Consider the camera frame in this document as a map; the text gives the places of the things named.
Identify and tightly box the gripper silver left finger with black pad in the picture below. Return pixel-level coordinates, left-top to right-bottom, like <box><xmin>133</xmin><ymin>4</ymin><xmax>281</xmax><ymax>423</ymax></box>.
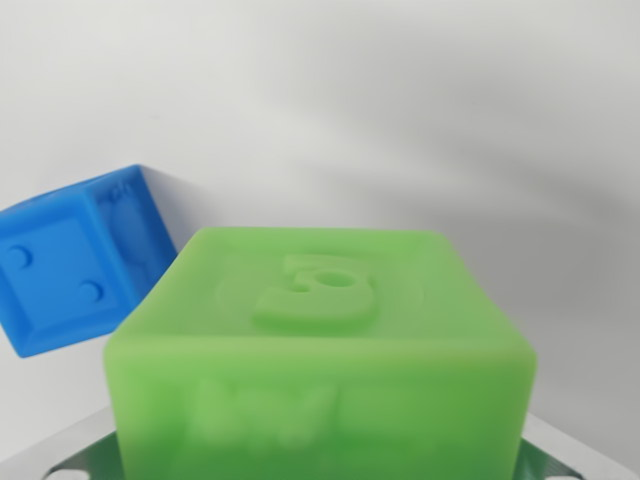
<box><xmin>0</xmin><ymin>404</ymin><xmax>121</xmax><ymax>480</ymax></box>

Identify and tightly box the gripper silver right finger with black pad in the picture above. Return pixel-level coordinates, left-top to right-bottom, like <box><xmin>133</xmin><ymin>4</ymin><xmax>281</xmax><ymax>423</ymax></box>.
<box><xmin>514</xmin><ymin>412</ymin><xmax>640</xmax><ymax>480</ymax></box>

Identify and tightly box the green embossed cube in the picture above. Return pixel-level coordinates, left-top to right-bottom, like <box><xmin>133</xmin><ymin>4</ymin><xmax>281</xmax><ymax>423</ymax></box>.
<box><xmin>101</xmin><ymin>227</ymin><xmax>539</xmax><ymax>480</ymax></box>

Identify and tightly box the blue embossed cube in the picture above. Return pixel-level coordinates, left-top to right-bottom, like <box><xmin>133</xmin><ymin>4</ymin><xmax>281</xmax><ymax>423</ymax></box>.
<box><xmin>0</xmin><ymin>164</ymin><xmax>180</xmax><ymax>359</ymax></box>

